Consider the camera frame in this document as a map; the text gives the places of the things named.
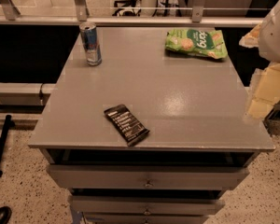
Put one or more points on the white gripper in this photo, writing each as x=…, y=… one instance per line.
x=276, y=36

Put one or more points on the green rice chip bag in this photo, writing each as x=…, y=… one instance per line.
x=194, y=42

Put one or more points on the black rxbar chocolate bar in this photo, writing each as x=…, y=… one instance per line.
x=128, y=126

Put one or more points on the grey drawer cabinet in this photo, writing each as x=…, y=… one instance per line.
x=193, y=108

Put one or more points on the black office chair base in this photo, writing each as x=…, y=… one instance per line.
x=127, y=3

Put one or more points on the bottom grey drawer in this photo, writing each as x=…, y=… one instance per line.
x=135, y=219

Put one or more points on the grey drawer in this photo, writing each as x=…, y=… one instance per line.
x=145, y=206
x=147, y=177
x=135, y=219

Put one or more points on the blue silver energy drink can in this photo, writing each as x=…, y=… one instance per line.
x=90, y=42

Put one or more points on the middle grey drawer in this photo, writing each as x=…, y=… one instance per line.
x=145, y=206

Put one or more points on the top grey drawer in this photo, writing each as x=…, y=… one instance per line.
x=147, y=177

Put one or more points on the metal railing with glass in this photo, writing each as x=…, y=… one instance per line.
x=199, y=13

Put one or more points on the black metal stand leg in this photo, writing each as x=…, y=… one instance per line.
x=7, y=124

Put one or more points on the black shoe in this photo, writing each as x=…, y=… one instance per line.
x=5, y=214

